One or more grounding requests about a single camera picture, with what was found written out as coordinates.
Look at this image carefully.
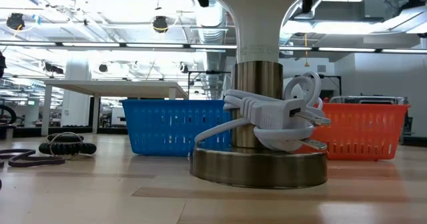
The black background frame stand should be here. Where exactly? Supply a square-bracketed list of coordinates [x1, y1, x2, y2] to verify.
[187, 69, 232, 101]

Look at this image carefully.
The chrome metal cart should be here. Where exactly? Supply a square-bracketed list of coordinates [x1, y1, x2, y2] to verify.
[329, 95, 410, 105]

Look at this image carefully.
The white lamp power cord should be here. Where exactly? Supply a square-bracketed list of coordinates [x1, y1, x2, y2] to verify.
[193, 71, 332, 153]

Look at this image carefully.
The black ceiling cable reel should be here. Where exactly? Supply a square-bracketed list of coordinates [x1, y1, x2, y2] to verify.
[152, 15, 169, 34]
[5, 13, 26, 31]

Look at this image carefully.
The white background table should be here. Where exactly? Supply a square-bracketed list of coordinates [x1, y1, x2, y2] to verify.
[40, 79, 189, 137]

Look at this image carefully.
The dark purple rubber band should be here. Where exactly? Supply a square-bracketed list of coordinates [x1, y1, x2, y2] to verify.
[0, 149, 67, 169]

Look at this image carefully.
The blue plastic basket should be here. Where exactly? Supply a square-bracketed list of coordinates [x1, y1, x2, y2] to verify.
[121, 99, 232, 157]

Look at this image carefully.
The brass lamp with white bulb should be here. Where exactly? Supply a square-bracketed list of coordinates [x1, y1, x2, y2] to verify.
[189, 0, 328, 190]

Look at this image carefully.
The yellow hanging cord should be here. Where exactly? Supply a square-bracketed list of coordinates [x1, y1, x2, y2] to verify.
[303, 33, 310, 68]

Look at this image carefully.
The orange plastic basket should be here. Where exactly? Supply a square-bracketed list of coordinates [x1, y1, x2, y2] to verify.
[293, 103, 411, 161]

